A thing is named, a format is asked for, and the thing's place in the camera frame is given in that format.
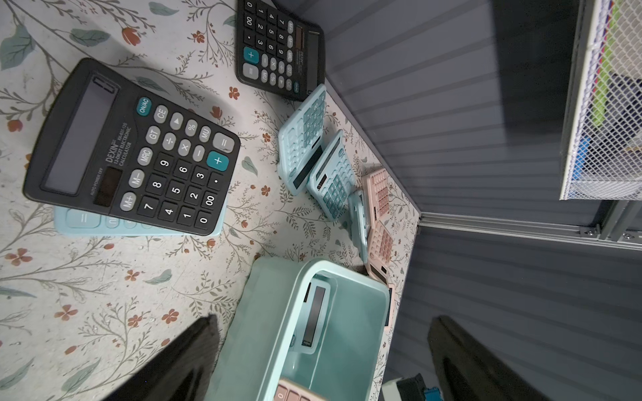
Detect blue calculator back left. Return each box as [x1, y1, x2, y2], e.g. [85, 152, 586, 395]
[278, 84, 327, 195]

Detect blue calculator under black one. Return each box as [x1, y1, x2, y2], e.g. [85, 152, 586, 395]
[52, 199, 227, 239]

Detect floral table mat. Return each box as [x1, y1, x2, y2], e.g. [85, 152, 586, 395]
[0, 0, 421, 401]

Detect black calculator at back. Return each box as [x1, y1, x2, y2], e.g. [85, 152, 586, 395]
[236, 0, 325, 102]

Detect blue calculator back right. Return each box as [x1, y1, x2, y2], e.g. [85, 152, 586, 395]
[348, 190, 369, 264]

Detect white wire wall basket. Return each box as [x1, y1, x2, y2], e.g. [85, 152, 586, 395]
[559, 1, 641, 201]

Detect mint green storage box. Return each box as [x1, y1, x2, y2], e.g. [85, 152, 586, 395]
[206, 257, 391, 400]

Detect blue calculator back middle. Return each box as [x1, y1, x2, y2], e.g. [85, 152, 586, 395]
[307, 130, 357, 221]

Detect pink calculator front right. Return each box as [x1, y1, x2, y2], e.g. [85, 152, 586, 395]
[364, 260, 397, 327]

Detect pink calculator back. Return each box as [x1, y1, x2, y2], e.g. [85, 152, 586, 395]
[362, 169, 391, 224]

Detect small pink calculator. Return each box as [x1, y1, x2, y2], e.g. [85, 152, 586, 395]
[274, 379, 326, 401]

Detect large blue calculator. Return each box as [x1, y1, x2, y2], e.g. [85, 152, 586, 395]
[290, 278, 331, 354]

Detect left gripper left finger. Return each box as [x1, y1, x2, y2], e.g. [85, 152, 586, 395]
[106, 314, 221, 400]

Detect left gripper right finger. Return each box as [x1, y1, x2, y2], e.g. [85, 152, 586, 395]
[427, 315, 548, 400]

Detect black calculator on blue one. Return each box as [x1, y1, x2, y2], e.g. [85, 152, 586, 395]
[23, 58, 241, 237]

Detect pink calculator middle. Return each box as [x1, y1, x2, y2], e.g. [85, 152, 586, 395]
[368, 222, 393, 267]

